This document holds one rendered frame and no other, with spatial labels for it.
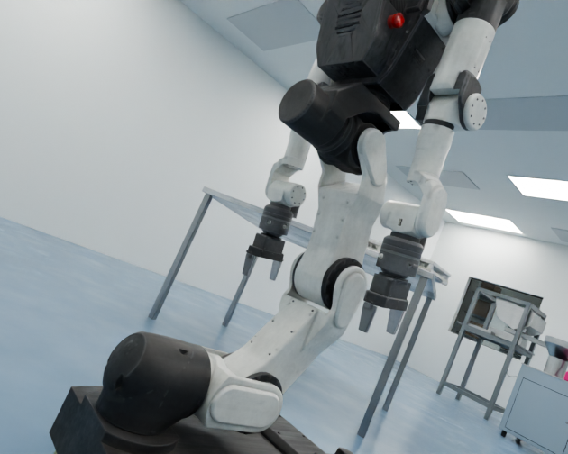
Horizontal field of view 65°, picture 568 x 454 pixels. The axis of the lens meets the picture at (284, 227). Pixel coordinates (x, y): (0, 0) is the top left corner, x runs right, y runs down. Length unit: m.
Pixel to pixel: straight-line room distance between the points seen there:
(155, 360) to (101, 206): 4.39
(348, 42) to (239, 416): 0.87
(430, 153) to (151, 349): 0.69
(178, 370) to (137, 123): 4.52
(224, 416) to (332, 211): 0.54
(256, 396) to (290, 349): 0.15
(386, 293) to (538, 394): 4.42
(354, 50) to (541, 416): 4.61
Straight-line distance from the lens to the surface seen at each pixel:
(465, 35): 1.11
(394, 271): 0.97
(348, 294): 1.11
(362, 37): 1.11
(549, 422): 5.29
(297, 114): 1.00
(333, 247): 1.11
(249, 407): 1.03
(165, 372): 0.92
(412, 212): 0.99
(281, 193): 1.27
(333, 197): 1.15
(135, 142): 5.30
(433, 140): 1.02
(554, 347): 5.54
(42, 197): 5.11
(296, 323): 1.12
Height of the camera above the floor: 0.56
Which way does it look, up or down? 6 degrees up
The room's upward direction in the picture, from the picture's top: 24 degrees clockwise
